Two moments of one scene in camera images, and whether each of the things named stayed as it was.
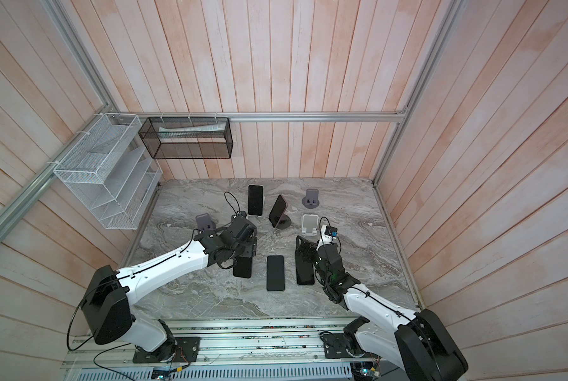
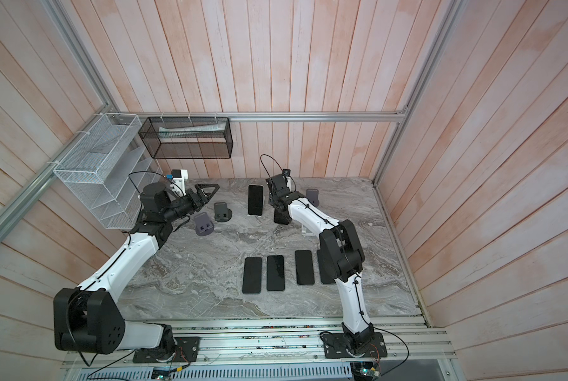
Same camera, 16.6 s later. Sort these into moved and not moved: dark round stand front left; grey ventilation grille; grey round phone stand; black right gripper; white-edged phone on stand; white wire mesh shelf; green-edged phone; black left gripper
Moved: black left gripper; black right gripper
Not moved: white wire mesh shelf; green-edged phone; dark round stand front left; grey round phone stand; white-edged phone on stand; grey ventilation grille
